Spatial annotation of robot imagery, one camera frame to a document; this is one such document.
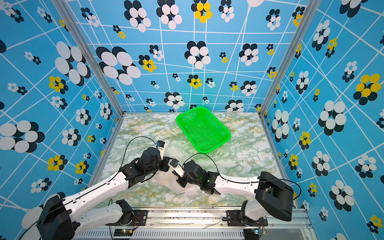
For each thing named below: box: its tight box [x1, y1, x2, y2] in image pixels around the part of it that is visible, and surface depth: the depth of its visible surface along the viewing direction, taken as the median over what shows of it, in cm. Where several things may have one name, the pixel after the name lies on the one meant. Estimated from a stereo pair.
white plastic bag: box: [152, 167, 201, 194], surface depth 80 cm
